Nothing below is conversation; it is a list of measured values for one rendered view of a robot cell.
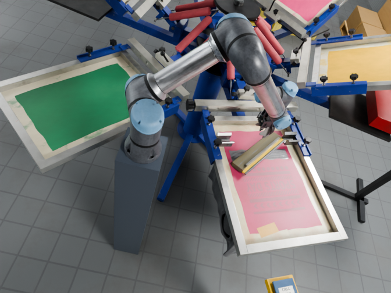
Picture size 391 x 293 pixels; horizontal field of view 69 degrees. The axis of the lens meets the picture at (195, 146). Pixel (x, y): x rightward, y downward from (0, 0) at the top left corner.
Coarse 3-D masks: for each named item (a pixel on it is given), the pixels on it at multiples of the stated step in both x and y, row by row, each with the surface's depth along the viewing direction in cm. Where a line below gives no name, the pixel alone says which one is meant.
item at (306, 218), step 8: (256, 136) 171; (288, 152) 170; (264, 160) 162; (272, 160) 163; (280, 160) 164; (288, 160) 166; (296, 168) 164; (296, 176) 160; (296, 184) 157; (304, 192) 155; (304, 200) 152; (312, 208) 150; (288, 216) 144; (296, 216) 145; (304, 216) 146; (312, 216) 148; (288, 224) 142; (296, 224) 143; (304, 224) 144; (312, 224) 145; (320, 224) 146
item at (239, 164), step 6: (264, 138) 167; (270, 138) 168; (258, 144) 163; (264, 144) 164; (252, 150) 160; (258, 150) 160; (240, 156) 155; (246, 156) 156; (252, 156) 156; (234, 162) 152; (240, 162) 152; (246, 162) 153; (240, 168) 150
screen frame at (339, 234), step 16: (288, 128) 179; (304, 160) 165; (224, 176) 145; (224, 192) 140; (320, 192) 153; (336, 224) 144; (240, 240) 127; (288, 240) 133; (304, 240) 135; (320, 240) 137; (336, 240) 139
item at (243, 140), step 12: (228, 132) 168; (240, 132) 170; (240, 144) 165; (252, 144) 167; (228, 156) 157; (240, 180) 150; (240, 192) 146; (252, 216) 140; (264, 216) 141; (276, 216) 143; (252, 228) 136
